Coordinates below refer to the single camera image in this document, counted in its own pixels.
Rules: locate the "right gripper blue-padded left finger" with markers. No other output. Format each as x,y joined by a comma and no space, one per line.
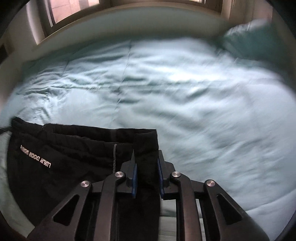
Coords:
90,211

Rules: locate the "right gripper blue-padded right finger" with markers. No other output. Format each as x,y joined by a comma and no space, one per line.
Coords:
205,209

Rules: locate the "black hooded jacket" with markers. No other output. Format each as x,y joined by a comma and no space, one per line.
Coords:
45,163

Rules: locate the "light blue quilted duvet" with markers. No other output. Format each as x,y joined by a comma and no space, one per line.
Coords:
218,116

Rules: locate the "light blue pillow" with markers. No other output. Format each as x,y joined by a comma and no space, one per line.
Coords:
257,40

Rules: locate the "wood framed window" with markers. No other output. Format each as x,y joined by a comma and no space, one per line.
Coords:
187,16

